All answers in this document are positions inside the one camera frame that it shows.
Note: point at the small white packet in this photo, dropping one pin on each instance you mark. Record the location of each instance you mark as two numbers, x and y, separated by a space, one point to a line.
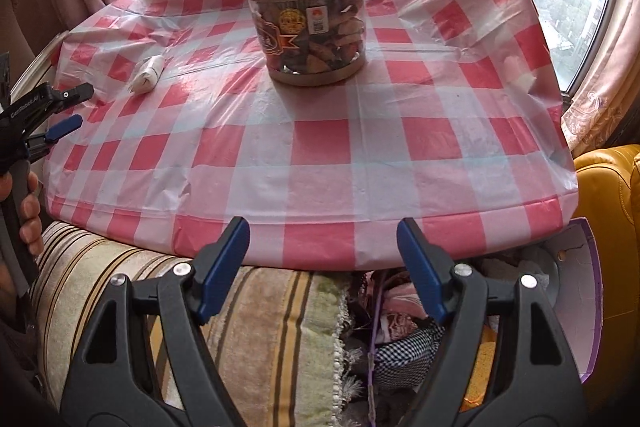
147 74

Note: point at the pink patterned curtain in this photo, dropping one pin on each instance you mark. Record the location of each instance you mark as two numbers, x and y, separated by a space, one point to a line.
600 107

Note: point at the pink white checked tablecloth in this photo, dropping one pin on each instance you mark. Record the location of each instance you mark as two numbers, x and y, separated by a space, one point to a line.
325 157

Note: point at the light pink cloth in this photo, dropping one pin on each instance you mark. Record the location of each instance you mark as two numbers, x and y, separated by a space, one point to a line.
400 299

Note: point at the black white checked cloth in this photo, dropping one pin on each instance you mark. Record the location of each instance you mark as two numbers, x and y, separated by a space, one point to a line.
410 342

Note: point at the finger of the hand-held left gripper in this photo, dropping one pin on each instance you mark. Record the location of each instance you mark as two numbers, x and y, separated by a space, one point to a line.
65 126
75 93

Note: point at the yellow leather sofa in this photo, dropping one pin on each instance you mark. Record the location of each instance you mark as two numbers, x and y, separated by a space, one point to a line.
610 207

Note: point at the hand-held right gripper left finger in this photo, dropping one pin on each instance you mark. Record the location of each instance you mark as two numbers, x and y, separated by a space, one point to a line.
225 267

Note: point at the purple storage box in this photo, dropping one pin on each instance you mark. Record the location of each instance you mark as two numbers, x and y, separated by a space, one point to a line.
575 307

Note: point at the orange mesh bag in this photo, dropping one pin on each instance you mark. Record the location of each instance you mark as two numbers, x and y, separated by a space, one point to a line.
480 372

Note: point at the clear jar with gold lid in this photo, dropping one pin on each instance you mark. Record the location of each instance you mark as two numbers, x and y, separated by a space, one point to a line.
305 32

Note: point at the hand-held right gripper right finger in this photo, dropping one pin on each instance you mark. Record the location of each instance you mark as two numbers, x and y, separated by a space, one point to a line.
422 272

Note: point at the striped plush cushion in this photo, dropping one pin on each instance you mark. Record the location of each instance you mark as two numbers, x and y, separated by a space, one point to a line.
265 322

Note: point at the person's left hand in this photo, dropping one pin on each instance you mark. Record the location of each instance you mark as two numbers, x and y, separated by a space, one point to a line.
32 222

